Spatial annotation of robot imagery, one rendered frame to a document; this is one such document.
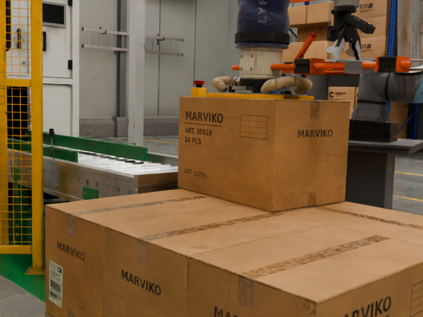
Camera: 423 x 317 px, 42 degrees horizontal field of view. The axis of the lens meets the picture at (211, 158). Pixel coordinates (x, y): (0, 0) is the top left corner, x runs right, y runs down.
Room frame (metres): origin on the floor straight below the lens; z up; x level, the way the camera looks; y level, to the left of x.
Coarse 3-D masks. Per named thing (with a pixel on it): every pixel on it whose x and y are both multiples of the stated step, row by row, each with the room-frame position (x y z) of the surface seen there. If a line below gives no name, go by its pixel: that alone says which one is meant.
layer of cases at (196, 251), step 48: (192, 192) 2.26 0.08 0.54; (48, 240) 1.91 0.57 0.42; (96, 240) 1.67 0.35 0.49; (144, 240) 1.49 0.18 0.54; (192, 240) 1.49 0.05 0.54; (240, 240) 1.51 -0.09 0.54; (288, 240) 1.52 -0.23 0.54; (336, 240) 1.54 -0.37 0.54; (384, 240) 1.55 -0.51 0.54; (48, 288) 1.91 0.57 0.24; (96, 288) 1.67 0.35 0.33; (144, 288) 1.48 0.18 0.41; (192, 288) 1.33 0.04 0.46; (240, 288) 1.21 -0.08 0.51; (288, 288) 1.13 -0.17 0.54; (336, 288) 1.13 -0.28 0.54; (384, 288) 1.23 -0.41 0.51
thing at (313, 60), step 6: (294, 60) 2.10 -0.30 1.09; (300, 60) 2.07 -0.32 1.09; (306, 60) 2.05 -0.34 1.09; (312, 60) 2.05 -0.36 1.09; (318, 60) 2.07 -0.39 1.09; (324, 60) 2.09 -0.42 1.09; (294, 66) 2.10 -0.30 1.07; (300, 66) 2.08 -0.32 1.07; (306, 66) 2.06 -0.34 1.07; (312, 66) 2.05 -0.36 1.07; (294, 72) 2.09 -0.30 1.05; (300, 72) 2.07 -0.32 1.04; (306, 72) 2.05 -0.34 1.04; (312, 72) 2.05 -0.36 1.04; (318, 72) 2.07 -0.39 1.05
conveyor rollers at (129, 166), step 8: (80, 152) 3.67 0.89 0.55; (88, 152) 3.70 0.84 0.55; (80, 160) 3.26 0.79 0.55; (88, 160) 3.29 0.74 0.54; (96, 160) 3.24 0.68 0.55; (104, 160) 3.27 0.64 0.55; (112, 160) 3.30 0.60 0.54; (120, 160) 3.34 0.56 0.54; (128, 160) 3.29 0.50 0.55; (136, 160) 3.32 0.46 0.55; (104, 168) 2.95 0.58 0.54; (112, 168) 2.98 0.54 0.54; (120, 168) 2.93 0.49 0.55; (128, 168) 2.96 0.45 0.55; (136, 168) 2.99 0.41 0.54; (144, 168) 3.02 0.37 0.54; (152, 168) 2.97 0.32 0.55; (160, 168) 2.99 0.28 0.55; (168, 168) 3.03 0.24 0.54; (176, 168) 3.06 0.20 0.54
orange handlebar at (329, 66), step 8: (272, 64) 2.21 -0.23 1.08; (280, 64) 2.17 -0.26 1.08; (288, 64) 2.14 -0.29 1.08; (320, 64) 2.02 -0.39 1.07; (328, 64) 2.00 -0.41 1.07; (336, 64) 1.97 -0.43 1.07; (344, 64) 1.95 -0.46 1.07; (368, 64) 1.87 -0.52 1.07; (400, 64) 1.79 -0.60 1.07; (408, 64) 1.79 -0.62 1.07; (288, 72) 2.46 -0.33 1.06
